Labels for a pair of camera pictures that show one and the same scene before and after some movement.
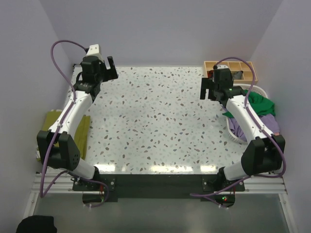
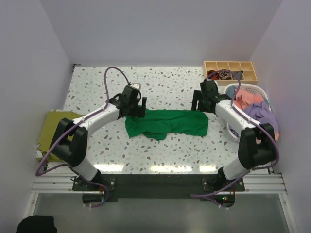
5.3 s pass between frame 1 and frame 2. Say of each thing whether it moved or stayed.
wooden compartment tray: stayed
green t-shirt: moved
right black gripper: moved
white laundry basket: stayed
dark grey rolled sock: stayed
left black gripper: moved
